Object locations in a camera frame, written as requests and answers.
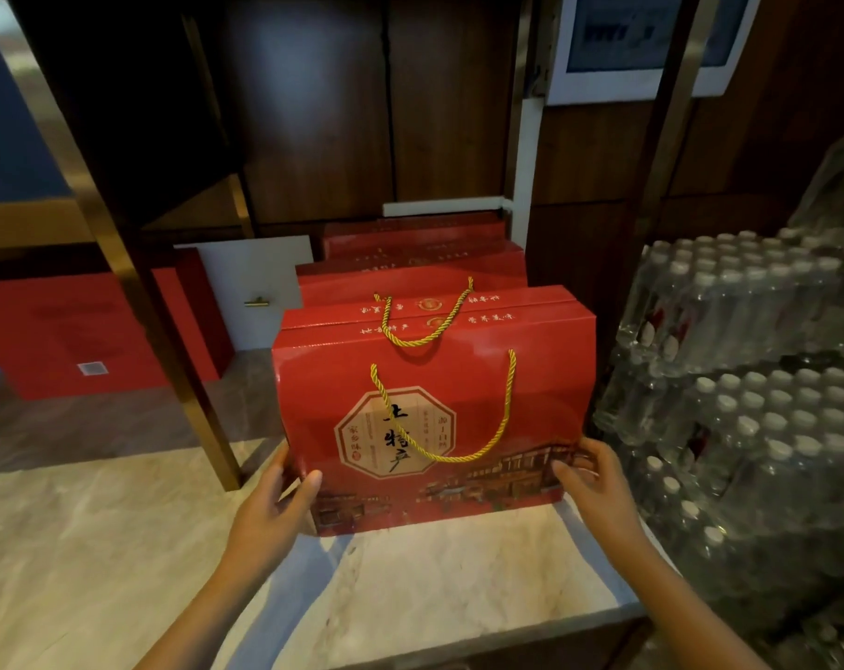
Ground person's left hand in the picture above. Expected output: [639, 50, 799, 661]
[221, 442, 324, 588]

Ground person's right hand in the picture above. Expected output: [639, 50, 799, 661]
[551, 438, 648, 561]

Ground red gift box octagon print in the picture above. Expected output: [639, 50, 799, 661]
[271, 275, 598, 538]

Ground person's right forearm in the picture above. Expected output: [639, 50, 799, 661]
[602, 530, 770, 670]

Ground person's left forearm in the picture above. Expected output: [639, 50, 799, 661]
[134, 551, 272, 670]

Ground stack of bottled water packs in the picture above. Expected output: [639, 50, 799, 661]
[592, 124, 844, 670]

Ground white cabinet door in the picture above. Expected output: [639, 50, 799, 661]
[176, 235, 315, 354]

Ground red gift box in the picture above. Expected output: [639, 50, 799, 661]
[295, 244, 529, 308]
[322, 212, 508, 260]

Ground large red carton white label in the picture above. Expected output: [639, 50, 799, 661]
[0, 248, 236, 402]

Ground dark wooden shelf panel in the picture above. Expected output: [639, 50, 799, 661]
[6, 0, 240, 227]

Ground wide gold metal shelf post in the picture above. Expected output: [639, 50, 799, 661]
[0, 0, 245, 493]

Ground white cable conduit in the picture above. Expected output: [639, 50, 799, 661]
[383, 96, 546, 253]

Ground thin gold metal shelf post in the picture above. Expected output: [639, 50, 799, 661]
[179, 12, 257, 239]

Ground white framed wall board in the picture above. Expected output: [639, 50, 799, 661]
[546, 0, 765, 107]

